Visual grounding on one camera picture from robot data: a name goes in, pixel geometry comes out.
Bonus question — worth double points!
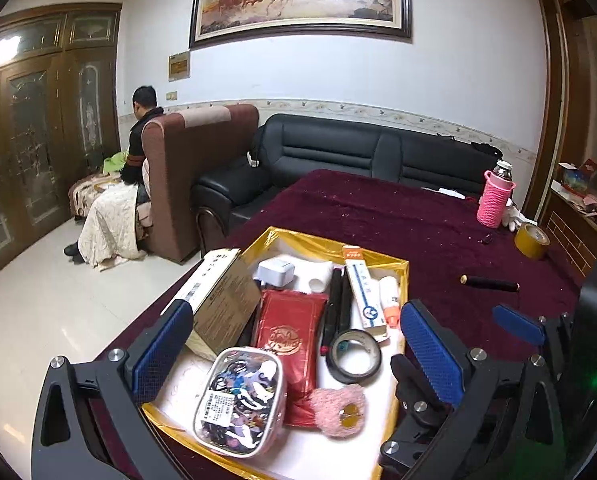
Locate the white pill bottle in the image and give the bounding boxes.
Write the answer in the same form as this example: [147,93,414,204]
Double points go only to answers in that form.
[293,260,334,293]

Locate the pink fuzzy scrunchie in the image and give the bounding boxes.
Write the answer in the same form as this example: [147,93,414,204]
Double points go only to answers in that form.
[309,384,367,440]

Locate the wooden sideboard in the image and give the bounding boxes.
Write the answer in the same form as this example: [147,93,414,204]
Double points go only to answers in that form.
[538,180,597,281]

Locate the clear pouch of hair ties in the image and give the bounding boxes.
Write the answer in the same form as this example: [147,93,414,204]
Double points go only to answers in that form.
[193,346,285,459]

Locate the yellow tape roll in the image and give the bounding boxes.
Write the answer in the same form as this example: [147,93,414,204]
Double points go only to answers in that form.
[514,220,551,260]

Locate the colourful printed box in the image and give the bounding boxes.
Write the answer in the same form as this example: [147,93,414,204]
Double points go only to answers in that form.
[558,160,597,196]

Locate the black pen with gold tip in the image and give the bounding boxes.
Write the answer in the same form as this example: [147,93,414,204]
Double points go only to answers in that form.
[459,274,521,293]

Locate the small blue white ointment carton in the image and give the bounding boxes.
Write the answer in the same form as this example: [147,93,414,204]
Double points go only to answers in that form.
[341,245,390,343]

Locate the wooden wardrobe with glass doors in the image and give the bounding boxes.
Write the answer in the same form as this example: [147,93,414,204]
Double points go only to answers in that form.
[0,2,124,291]

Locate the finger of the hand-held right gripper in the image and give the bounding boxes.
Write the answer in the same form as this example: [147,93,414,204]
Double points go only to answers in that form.
[492,304,574,361]
[378,355,455,469]

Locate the cream quilted blanket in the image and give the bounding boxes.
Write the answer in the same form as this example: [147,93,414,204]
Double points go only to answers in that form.
[77,180,149,272]

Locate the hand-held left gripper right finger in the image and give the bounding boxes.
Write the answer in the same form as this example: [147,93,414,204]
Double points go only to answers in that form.
[399,299,574,480]

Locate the wooden door frame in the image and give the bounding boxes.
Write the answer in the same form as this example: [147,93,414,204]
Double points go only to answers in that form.
[521,0,594,221]

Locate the large white green medicine box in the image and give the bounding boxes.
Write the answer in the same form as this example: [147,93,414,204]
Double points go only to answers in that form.
[161,247,262,363]

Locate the red foil packet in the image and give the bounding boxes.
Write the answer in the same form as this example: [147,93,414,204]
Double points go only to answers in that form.
[252,290,329,428]

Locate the thermos in pink knit sleeve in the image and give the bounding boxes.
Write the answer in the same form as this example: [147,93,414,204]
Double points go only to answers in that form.
[476,159,514,228]

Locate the white bottle with orange cap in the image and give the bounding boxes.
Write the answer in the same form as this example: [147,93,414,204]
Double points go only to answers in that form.
[378,276,401,328]

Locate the gold foil tray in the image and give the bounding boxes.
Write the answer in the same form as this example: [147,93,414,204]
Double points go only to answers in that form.
[141,226,410,480]

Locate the white square case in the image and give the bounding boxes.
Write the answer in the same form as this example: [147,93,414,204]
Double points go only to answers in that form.
[256,258,298,292]

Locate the black bag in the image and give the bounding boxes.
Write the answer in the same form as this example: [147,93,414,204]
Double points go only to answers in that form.
[471,141,504,161]

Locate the black leather sofa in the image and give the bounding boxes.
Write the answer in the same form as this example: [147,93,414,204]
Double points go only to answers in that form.
[192,113,504,256]

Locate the brown armchair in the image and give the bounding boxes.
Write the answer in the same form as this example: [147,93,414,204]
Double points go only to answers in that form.
[141,104,260,265]

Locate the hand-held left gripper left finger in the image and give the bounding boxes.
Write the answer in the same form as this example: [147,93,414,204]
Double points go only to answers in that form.
[31,299,195,480]

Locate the white gloves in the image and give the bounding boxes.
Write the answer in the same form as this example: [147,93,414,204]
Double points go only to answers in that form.
[501,204,529,233]

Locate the green cloth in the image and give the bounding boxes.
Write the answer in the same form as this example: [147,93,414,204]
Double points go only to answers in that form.
[102,152,132,175]

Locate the floral bedding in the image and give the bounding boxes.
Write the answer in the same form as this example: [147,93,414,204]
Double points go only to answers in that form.
[68,170,129,221]

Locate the black marker with red cap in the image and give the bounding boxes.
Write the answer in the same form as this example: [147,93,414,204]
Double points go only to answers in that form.
[321,268,343,356]

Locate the small framed wall plaque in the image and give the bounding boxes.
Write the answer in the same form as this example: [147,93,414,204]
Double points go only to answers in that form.
[168,51,191,82]

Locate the black tape roll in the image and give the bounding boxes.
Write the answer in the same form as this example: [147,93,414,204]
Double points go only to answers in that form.
[328,329,382,386]

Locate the black marker with white cap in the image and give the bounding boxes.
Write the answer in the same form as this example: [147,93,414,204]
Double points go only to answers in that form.
[338,272,354,333]

